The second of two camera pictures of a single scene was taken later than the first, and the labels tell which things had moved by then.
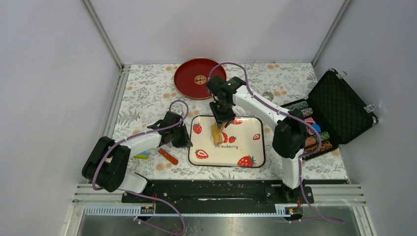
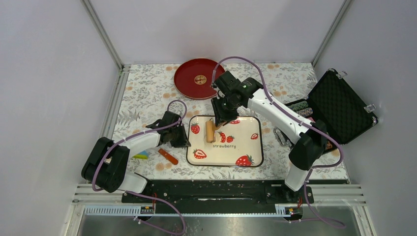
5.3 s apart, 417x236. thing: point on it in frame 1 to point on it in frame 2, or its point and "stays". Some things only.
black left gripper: (185, 141) stays
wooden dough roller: (216, 135) to (210, 128)
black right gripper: (220, 118) stays
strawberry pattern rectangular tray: (243, 144) stays
